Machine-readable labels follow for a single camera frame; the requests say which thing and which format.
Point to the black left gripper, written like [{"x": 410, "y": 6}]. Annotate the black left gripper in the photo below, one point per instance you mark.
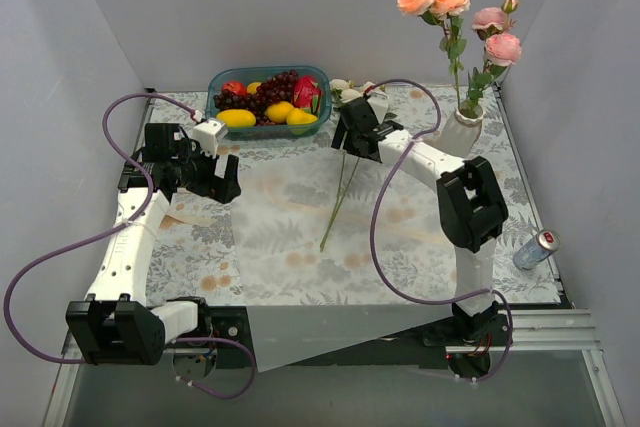
[{"x": 215, "y": 182}]

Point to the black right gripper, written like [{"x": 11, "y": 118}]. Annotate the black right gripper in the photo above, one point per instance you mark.
[{"x": 351, "y": 123}]

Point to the white rose stem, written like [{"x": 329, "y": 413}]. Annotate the white rose stem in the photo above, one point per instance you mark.
[{"x": 364, "y": 88}]

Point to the white wrapping paper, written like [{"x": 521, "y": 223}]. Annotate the white wrapping paper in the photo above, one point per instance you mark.
[{"x": 281, "y": 215}]

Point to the pink rose stem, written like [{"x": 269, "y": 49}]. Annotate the pink rose stem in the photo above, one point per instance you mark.
[{"x": 501, "y": 50}]

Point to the cream ribbon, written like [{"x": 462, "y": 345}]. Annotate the cream ribbon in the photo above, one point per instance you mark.
[{"x": 173, "y": 219}]

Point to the peach rose stem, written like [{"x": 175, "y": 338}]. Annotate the peach rose stem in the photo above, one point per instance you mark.
[{"x": 445, "y": 14}]

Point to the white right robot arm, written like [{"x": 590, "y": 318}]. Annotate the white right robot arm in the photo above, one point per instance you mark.
[{"x": 471, "y": 208}]

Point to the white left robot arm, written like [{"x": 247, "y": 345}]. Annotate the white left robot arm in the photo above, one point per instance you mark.
[{"x": 114, "y": 323}]

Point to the white ribbed vase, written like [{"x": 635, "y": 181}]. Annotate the white ribbed vase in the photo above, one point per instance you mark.
[{"x": 460, "y": 133}]

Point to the yellow mango right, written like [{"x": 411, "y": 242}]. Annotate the yellow mango right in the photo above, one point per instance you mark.
[{"x": 297, "y": 116}]

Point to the yellow mango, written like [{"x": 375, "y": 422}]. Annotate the yellow mango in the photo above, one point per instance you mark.
[
  {"x": 237, "y": 118},
  {"x": 297, "y": 116}
]

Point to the red dragon fruit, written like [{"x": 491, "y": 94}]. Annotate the red dragon fruit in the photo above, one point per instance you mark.
[{"x": 307, "y": 94}]

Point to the teal plastic fruit basket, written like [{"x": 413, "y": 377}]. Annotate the teal plastic fruit basket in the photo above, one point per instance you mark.
[{"x": 252, "y": 74}]

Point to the yellow lemon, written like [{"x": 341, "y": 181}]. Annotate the yellow lemon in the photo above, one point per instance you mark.
[{"x": 277, "y": 113}]

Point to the cream rose stem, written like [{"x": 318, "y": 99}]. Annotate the cream rose stem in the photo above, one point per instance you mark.
[{"x": 342, "y": 92}]

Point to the yellow mango left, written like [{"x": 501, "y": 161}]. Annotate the yellow mango left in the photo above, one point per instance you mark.
[{"x": 237, "y": 118}]

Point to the dark red grape bunch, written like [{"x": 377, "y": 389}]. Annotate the dark red grape bunch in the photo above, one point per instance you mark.
[{"x": 275, "y": 89}]

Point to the floral tablecloth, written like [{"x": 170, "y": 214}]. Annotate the floral tablecloth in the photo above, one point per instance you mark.
[{"x": 202, "y": 262}]

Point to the orange fruit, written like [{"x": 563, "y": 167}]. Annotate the orange fruit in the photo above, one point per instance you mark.
[{"x": 254, "y": 88}]

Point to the red apple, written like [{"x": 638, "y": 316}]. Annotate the red apple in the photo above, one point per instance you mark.
[{"x": 234, "y": 88}]

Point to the silver drink can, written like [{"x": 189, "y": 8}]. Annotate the silver drink can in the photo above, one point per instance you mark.
[{"x": 537, "y": 249}]

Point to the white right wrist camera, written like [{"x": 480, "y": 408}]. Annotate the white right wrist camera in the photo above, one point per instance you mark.
[{"x": 379, "y": 102}]

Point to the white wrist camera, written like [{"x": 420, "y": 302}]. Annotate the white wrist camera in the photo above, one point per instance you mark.
[
  {"x": 208, "y": 134},
  {"x": 379, "y": 102}
]

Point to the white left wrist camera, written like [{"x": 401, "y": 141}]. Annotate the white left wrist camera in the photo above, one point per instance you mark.
[{"x": 208, "y": 134}]

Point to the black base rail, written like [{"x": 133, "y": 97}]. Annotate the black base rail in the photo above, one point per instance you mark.
[{"x": 339, "y": 335}]

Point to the aluminium frame rail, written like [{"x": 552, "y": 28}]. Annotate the aluminium frame rail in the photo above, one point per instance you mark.
[{"x": 554, "y": 330}]

